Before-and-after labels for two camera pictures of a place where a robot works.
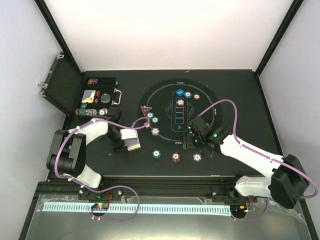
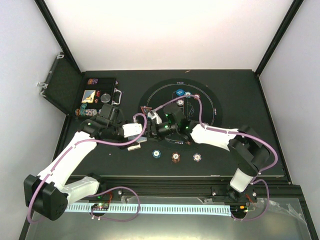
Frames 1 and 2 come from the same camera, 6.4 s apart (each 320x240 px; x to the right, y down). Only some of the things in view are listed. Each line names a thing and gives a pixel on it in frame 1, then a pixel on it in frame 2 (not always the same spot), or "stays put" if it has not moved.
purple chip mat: [180, 102] stays put
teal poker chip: [156, 153] stays put
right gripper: [187, 143] -> [151, 125]
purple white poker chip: [197, 157] stays put
